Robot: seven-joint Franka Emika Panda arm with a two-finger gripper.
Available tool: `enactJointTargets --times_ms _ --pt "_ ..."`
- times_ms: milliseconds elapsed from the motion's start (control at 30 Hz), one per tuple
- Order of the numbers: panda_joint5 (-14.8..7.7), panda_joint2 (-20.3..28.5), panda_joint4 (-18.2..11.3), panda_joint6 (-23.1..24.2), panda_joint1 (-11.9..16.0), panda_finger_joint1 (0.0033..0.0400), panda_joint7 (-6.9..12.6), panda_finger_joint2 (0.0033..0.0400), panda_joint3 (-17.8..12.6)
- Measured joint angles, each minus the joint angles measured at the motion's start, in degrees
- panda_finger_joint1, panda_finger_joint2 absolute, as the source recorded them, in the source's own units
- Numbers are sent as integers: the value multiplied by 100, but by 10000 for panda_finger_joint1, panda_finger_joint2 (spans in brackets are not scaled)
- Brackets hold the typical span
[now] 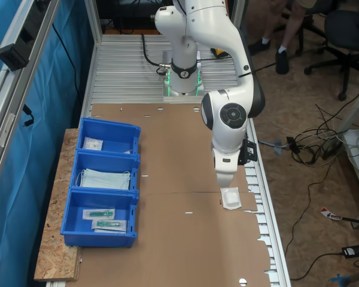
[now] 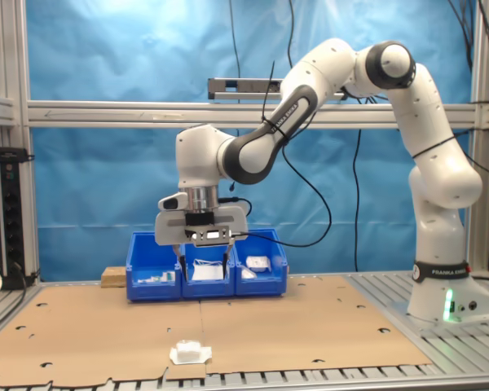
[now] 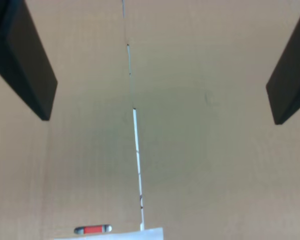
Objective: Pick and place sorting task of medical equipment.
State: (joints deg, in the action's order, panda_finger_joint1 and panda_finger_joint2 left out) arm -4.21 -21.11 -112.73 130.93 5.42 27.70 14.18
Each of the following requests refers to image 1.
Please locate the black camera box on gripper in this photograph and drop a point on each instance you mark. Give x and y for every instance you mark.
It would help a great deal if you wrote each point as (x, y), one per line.
(248, 151)

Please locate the white slanted table leg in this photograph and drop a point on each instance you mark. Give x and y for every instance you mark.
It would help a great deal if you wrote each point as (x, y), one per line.
(354, 110)

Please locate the person's leg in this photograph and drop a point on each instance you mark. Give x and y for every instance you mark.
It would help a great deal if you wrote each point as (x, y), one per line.
(258, 46)
(282, 62)

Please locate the grey power strip on beam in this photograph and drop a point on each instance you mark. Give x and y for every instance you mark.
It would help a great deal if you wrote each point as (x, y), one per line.
(12, 56)

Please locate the long aluminium frame beam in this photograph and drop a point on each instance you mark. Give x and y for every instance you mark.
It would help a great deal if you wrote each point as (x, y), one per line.
(3, 119)

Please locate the stack of white face masks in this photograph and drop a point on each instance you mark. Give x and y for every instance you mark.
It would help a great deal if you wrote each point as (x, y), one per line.
(104, 179)

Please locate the brown cardboard sheet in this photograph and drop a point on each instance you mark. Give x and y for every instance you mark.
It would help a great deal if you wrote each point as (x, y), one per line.
(182, 245)
(173, 149)

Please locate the blue bin with green packets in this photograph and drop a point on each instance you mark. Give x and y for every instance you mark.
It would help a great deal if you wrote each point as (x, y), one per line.
(77, 221)

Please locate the red and white sticker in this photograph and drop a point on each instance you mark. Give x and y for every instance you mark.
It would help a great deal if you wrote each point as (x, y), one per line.
(329, 213)

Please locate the black office chair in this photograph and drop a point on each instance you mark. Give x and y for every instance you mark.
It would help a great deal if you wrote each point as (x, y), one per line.
(301, 45)
(347, 27)

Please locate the black floor power strip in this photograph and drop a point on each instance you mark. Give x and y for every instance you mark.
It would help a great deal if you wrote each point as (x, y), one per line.
(332, 148)

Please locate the blue bin with masks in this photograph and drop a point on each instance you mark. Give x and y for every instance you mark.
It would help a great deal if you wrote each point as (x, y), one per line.
(107, 163)

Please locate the yellow emergency stop button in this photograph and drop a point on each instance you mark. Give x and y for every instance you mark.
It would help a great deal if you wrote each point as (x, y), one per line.
(219, 53)

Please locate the blue bin with gauze packets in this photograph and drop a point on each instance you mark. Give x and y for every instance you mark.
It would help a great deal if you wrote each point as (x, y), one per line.
(113, 143)

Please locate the white gauze packet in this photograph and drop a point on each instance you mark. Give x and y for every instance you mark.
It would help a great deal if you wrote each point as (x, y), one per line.
(231, 198)

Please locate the clear flat packet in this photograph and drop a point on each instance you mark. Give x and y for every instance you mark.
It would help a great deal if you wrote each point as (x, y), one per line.
(127, 151)

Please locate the black power adapter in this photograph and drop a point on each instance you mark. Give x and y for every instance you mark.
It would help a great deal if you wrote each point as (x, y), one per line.
(352, 251)

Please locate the black metal stand foot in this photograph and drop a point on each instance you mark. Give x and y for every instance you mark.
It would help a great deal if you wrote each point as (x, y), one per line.
(357, 222)

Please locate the printed flat packet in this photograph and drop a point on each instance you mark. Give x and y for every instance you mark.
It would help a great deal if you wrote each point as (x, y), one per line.
(92, 143)

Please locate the blue tape piece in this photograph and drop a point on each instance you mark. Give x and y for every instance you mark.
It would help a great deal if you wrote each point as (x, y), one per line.
(277, 148)

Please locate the clear packet with green item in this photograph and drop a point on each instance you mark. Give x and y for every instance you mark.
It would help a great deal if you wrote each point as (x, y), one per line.
(109, 226)
(98, 214)

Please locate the blue floor marker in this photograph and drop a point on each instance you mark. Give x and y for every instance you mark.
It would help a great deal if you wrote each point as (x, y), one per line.
(341, 279)

